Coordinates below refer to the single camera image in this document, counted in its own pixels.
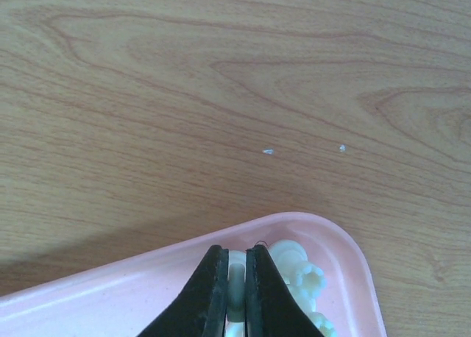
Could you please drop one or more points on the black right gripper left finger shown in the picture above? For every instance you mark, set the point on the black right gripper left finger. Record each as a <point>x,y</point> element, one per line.
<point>200,308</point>

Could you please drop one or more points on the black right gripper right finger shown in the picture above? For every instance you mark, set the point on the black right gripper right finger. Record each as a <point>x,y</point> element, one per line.
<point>270,309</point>

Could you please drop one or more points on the white chess piece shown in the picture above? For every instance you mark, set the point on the white chess piece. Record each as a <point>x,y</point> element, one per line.
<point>236,294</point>
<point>293,264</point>
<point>324,325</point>

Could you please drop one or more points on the pink plastic tray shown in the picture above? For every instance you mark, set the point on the pink plastic tray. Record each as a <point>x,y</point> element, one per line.
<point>121,298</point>

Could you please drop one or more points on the white chess piece on tray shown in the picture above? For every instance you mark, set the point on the white chess piece on tray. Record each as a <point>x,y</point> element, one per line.
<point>293,264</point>
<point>324,325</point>

